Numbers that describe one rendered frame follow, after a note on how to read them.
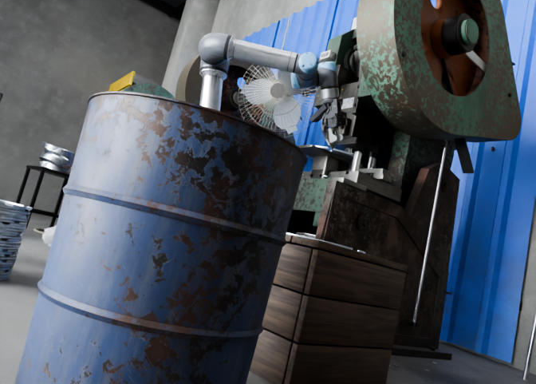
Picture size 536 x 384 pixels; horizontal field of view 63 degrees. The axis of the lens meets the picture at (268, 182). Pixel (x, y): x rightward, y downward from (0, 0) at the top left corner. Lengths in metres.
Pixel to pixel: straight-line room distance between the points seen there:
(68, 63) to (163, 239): 7.87
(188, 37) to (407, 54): 5.94
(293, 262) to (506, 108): 1.52
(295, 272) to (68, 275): 0.56
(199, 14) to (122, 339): 7.15
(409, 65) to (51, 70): 7.20
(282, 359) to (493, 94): 1.58
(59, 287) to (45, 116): 7.55
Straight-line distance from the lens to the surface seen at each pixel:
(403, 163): 2.14
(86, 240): 0.69
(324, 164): 1.96
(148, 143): 0.66
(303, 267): 1.06
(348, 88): 2.19
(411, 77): 1.74
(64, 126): 8.25
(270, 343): 1.12
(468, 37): 1.98
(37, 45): 8.43
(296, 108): 2.82
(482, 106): 2.14
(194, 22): 7.56
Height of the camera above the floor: 0.30
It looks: 9 degrees up
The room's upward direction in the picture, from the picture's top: 13 degrees clockwise
